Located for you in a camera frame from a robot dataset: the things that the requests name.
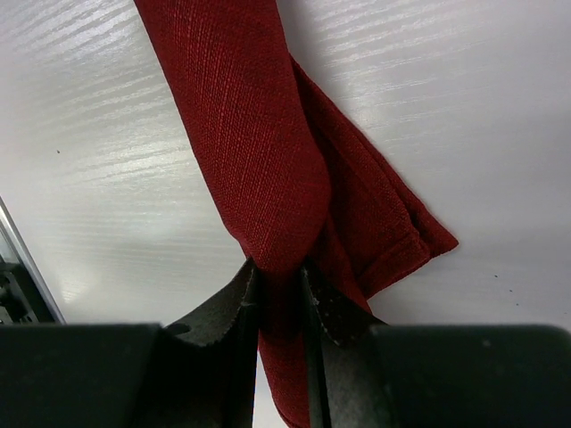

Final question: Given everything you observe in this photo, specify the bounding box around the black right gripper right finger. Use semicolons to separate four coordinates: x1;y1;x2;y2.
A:
300;263;570;427

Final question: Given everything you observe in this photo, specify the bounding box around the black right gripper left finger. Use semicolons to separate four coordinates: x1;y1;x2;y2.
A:
1;261;259;427

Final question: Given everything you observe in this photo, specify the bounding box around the aluminium front rail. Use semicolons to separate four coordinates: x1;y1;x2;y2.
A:
1;201;65;326

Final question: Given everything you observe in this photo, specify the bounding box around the dark red cloth napkin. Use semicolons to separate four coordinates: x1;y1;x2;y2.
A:
137;1;458;427

